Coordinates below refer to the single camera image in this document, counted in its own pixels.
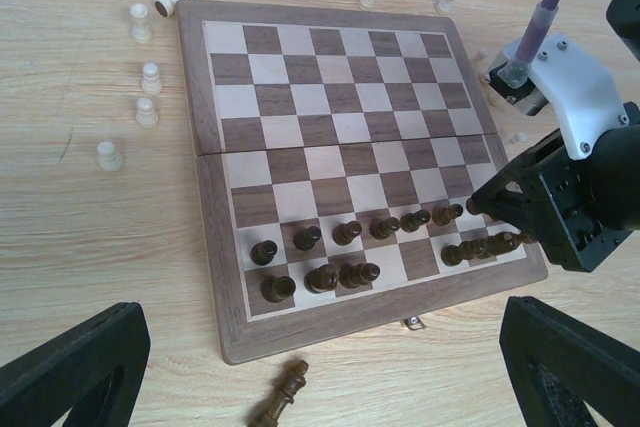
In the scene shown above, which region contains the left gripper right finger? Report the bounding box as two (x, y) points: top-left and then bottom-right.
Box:
(499, 296), (639, 426)

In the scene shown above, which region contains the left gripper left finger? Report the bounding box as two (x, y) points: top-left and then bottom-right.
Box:
(1, 302), (151, 426)

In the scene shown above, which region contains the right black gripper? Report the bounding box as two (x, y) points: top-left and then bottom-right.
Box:
(467, 130), (633, 272)

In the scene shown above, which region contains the dark chess piece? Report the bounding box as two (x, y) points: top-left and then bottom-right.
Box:
(339, 262), (381, 289)
(370, 216), (401, 240)
(441, 239), (489, 267)
(431, 203), (464, 227)
(400, 209), (431, 233)
(484, 231), (536, 257)

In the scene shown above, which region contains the dark king piece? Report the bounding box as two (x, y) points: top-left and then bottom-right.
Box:
(247, 360), (309, 427)

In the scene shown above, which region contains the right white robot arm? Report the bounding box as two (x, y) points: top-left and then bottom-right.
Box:
(467, 0), (639, 272)

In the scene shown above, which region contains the metal board clasp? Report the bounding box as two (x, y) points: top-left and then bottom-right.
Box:
(402, 316), (426, 331)

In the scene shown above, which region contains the wooden chess board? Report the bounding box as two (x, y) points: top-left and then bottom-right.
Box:
(176, 0), (547, 365)

